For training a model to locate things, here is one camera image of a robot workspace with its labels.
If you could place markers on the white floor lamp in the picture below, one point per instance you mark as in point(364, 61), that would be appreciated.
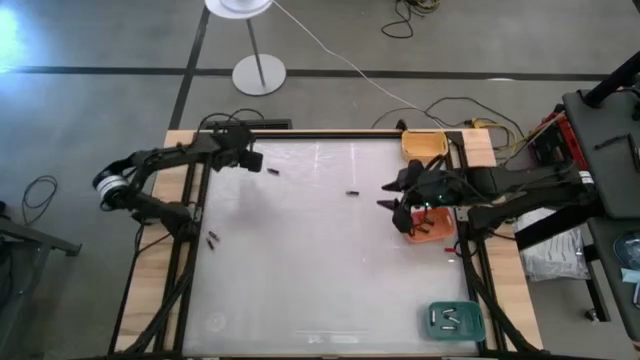
point(259, 75)

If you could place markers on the black metal table frame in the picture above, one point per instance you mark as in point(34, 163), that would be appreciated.
point(325, 134)

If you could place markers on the round dark disc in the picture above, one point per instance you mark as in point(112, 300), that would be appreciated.
point(629, 250)

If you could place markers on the black pole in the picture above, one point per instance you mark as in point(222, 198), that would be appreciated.
point(615, 80)

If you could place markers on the black tool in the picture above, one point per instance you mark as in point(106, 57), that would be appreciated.
point(612, 141)

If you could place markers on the black and red battery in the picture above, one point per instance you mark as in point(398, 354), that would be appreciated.
point(428, 219)
point(422, 230)

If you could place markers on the black diagonal stand bar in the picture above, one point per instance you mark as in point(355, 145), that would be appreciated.
point(555, 227)

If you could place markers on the grey side table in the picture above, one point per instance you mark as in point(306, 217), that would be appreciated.
point(610, 175)

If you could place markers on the orange plastic bin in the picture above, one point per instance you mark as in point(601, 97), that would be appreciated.
point(440, 230)

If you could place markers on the small grey caster wheel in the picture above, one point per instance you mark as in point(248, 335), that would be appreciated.
point(592, 315)

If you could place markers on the grey metal stand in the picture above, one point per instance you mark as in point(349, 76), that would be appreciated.
point(45, 240)

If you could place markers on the white plastic bag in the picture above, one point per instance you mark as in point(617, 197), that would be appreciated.
point(555, 260)

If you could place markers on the yellow plastic bin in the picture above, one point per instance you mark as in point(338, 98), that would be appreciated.
point(425, 142)

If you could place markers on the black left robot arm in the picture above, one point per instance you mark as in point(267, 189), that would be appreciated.
point(165, 155)

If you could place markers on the red and black toolbox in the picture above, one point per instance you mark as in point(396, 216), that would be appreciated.
point(560, 145)

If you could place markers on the dark side table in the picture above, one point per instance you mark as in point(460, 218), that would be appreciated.
point(612, 300)

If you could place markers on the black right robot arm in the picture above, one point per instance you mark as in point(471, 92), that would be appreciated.
point(530, 185)

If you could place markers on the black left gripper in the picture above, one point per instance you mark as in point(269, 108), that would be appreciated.
point(235, 147)

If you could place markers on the light blue paper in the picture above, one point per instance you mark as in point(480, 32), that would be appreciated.
point(631, 275)

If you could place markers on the teal plastic bin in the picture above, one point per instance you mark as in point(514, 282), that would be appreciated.
point(467, 332)

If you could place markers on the black power plug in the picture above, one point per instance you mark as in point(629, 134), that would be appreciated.
point(401, 124)

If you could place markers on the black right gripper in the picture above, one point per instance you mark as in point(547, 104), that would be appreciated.
point(435, 190)

